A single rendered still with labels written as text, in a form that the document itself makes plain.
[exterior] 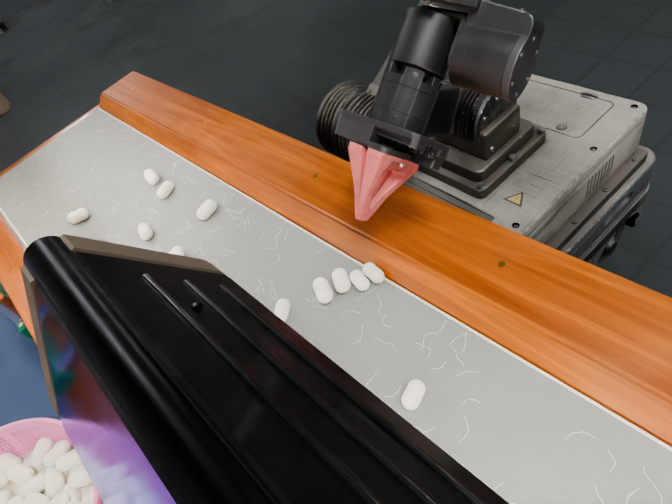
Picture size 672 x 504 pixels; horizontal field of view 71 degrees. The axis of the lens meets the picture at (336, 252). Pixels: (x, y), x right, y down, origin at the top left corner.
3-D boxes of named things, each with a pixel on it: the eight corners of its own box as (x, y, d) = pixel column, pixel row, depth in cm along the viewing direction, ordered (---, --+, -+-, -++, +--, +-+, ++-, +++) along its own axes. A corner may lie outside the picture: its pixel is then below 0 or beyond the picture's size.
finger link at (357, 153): (375, 236, 44) (412, 139, 41) (324, 208, 48) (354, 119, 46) (413, 239, 49) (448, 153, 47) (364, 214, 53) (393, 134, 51)
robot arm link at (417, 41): (424, 14, 48) (400, -10, 43) (487, 27, 44) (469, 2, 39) (399, 82, 49) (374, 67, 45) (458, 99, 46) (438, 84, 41)
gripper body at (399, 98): (410, 154, 42) (442, 70, 40) (332, 125, 48) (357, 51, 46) (445, 165, 47) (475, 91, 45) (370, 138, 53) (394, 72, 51)
